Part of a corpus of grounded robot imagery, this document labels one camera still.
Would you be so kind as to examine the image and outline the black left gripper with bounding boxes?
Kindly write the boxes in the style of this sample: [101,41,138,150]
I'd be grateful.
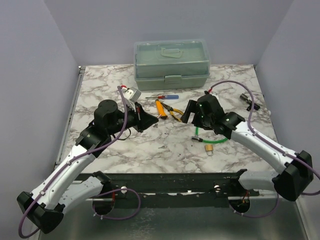
[108,101,160,136]

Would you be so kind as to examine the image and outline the green cable lock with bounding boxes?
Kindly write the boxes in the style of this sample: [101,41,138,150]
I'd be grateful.
[191,127,229,145]

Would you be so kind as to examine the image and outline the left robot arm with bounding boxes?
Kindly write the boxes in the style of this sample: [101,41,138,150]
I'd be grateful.
[16,99,159,234]

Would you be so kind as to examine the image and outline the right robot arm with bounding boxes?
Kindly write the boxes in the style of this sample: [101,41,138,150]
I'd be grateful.
[181,94,314,202]

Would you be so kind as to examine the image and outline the orange utility knife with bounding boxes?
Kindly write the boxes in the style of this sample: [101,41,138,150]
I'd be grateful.
[155,99,168,120]

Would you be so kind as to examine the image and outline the blue red screwdriver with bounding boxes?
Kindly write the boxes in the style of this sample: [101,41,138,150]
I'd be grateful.
[146,95,179,100]

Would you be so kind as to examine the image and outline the brass padlock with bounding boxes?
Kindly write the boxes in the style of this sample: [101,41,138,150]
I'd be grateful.
[204,144,214,156]

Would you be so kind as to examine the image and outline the black small tool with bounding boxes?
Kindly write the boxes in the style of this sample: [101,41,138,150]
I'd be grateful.
[239,93,261,112]

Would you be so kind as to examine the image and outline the green plastic toolbox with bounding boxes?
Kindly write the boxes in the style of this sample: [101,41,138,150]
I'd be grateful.
[133,39,211,91]

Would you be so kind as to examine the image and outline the yellow handled pliers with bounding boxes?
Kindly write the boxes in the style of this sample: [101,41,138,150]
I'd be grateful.
[161,102,184,122]

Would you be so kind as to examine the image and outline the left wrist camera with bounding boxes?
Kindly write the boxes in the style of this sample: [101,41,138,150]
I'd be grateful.
[124,87,142,103]

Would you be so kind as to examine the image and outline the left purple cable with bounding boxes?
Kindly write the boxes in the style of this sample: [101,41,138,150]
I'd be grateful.
[19,85,142,238]

